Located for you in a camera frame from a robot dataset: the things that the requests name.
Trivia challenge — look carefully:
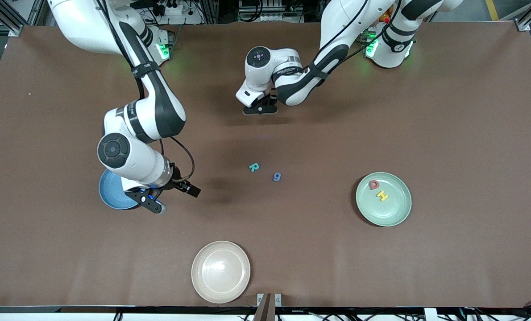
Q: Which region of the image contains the blue plate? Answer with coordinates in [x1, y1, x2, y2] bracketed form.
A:
[99, 169, 140, 210]

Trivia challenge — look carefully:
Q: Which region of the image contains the beige plate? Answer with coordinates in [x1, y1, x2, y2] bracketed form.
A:
[191, 240, 251, 305]

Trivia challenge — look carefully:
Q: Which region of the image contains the white power strip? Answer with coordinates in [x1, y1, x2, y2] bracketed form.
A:
[152, 0, 203, 25]

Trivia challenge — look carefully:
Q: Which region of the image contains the green plate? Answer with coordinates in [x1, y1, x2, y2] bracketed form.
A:
[355, 172, 412, 227]

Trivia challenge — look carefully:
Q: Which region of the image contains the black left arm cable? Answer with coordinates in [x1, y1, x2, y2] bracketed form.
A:
[308, 0, 404, 72]

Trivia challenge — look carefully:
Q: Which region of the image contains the table edge rail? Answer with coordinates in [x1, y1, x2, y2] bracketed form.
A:
[0, 306, 531, 321]

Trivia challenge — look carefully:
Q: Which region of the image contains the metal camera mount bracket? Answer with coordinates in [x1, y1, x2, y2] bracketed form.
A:
[257, 293, 282, 321]

